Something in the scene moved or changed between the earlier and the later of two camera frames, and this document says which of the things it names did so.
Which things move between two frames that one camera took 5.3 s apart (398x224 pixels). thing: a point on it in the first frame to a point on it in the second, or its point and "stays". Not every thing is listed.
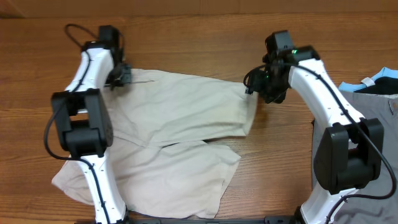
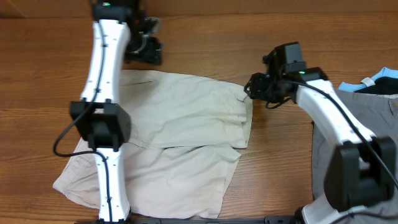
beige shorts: x=161 y=161 stays
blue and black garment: x=385 y=83 stays
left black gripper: x=125 y=78 to x=151 y=53
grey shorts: x=377 y=201 stays
